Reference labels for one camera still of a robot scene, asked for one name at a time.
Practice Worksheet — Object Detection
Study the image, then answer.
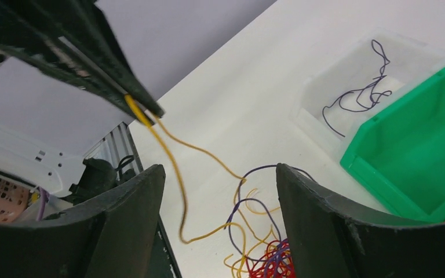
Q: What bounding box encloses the green plastic bin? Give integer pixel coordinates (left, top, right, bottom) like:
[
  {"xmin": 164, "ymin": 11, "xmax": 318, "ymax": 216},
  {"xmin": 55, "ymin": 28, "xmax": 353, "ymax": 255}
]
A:
[{"xmin": 340, "ymin": 67, "xmax": 445, "ymax": 222}]

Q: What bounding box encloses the clear plastic bin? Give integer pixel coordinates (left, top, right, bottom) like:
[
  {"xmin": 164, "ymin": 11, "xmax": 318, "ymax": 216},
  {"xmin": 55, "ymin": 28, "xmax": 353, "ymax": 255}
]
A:
[{"xmin": 290, "ymin": 29, "xmax": 445, "ymax": 157}]

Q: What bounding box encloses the yellow cable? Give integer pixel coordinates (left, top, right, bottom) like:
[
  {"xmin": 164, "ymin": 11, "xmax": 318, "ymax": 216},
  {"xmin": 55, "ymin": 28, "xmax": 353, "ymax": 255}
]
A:
[{"xmin": 124, "ymin": 94, "xmax": 284, "ymax": 245}]

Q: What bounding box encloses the cable pile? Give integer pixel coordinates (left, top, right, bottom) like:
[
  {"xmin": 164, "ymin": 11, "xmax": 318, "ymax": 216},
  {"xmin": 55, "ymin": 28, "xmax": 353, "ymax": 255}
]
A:
[{"xmin": 222, "ymin": 164, "xmax": 315, "ymax": 278}]

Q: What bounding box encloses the pink perforated basket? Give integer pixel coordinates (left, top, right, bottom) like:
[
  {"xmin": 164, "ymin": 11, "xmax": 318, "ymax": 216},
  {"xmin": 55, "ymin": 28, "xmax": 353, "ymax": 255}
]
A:
[{"xmin": 0, "ymin": 167, "xmax": 31, "ymax": 224}]

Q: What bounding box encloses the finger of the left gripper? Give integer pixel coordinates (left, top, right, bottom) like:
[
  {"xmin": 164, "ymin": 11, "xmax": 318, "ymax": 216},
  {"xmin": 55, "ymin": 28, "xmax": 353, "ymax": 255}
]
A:
[{"xmin": 0, "ymin": 1, "xmax": 165, "ymax": 120}]

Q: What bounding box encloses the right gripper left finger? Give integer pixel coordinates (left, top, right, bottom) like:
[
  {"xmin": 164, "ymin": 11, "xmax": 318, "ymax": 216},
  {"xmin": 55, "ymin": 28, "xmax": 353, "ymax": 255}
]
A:
[{"xmin": 0, "ymin": 164, "xmax": 166, "ymax": 277}]

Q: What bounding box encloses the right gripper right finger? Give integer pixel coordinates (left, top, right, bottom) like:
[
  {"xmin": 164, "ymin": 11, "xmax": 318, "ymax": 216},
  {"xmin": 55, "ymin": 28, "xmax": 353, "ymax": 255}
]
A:
[{"xmin": 276, "ymin": 163, "xmax": 445, "ymax": 277}]

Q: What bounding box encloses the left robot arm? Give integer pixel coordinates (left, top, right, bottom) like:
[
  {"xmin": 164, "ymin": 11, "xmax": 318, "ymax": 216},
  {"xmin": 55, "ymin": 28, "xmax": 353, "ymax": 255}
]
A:
[{"xmin": 0, "ymin": 1, "xmax": 165, "ymax": 197}]

